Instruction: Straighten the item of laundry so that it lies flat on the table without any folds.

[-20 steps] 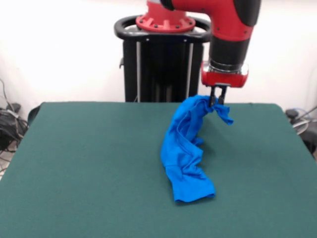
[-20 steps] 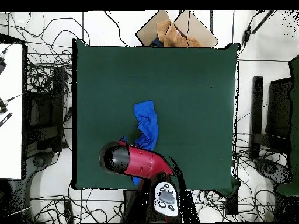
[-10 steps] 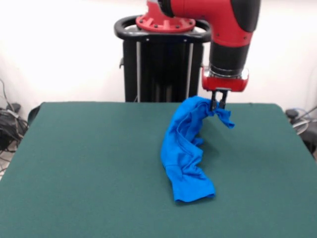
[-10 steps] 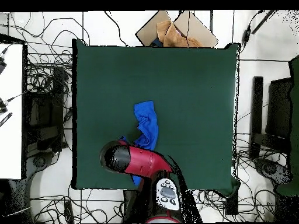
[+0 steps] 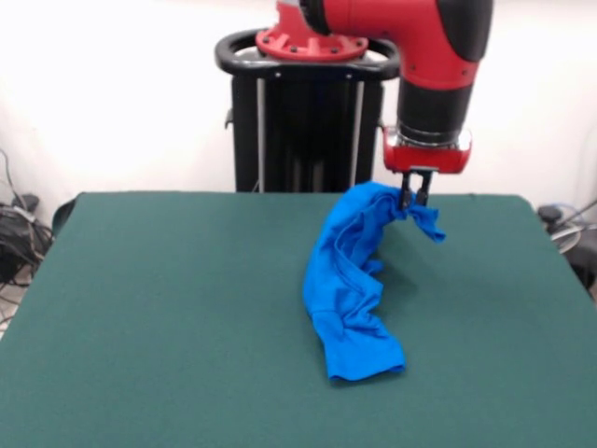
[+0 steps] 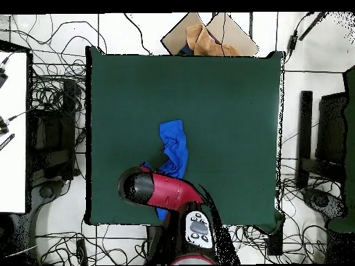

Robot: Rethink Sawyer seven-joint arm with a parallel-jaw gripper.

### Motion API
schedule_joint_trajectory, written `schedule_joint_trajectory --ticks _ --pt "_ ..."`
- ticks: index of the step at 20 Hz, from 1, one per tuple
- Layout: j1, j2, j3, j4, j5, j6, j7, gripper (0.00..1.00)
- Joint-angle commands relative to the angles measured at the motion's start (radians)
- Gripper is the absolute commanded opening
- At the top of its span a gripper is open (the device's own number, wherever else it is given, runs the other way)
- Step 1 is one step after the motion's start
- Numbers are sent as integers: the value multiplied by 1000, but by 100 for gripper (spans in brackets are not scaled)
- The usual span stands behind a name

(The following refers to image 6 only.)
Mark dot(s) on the black striped bar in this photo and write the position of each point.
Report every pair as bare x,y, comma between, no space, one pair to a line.
7,142

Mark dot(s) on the blue printed t-shirt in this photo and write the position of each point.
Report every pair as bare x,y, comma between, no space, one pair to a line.
174,144

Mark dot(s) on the brown cardboard box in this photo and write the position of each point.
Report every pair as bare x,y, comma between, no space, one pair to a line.
235,36

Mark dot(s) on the tan towel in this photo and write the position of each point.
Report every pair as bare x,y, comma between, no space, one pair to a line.
208,45

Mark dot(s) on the black power adapter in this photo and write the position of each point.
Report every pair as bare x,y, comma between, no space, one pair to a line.
292,41

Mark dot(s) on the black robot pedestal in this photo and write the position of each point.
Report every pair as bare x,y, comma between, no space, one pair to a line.
155,241

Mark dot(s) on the thin black rod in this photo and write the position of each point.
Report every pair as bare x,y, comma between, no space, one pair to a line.
312,26

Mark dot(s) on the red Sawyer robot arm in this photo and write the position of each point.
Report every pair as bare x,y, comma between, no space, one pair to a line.
172,191

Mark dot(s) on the dark green table cloth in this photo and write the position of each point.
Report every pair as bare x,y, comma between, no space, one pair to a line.
222,110

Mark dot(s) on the white desk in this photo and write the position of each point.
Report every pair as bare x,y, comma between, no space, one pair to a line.
14,166

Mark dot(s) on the green draped cloth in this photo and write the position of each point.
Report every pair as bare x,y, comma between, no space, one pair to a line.
350,166

